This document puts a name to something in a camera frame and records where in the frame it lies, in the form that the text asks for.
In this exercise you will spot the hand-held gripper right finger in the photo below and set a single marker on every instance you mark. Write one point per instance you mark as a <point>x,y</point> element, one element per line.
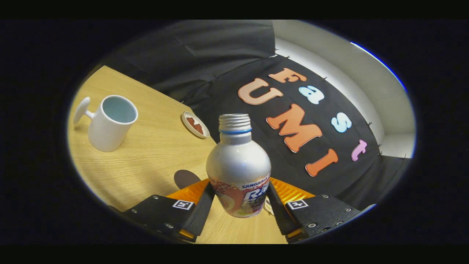
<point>280,216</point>

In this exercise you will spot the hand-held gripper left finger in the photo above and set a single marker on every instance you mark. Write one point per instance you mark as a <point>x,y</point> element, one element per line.
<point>199,216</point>

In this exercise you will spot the dark round coaster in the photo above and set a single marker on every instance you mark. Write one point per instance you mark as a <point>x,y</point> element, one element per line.
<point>185,179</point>

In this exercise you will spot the silver juice bottle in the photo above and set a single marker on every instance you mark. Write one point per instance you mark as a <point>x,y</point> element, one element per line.
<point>238,165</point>

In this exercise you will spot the white cup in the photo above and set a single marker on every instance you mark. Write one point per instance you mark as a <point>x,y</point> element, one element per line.
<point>108,130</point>

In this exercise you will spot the wooden table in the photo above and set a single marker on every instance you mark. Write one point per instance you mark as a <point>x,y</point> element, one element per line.
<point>146,161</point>

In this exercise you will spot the brown meat piece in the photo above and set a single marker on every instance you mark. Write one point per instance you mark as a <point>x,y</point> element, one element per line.
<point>190,121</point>
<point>199,128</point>

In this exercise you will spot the white round plate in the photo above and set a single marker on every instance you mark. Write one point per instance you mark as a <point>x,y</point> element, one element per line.
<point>190,128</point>

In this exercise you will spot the black backdrop cloth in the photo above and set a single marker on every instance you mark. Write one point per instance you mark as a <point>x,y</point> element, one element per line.
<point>220,55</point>

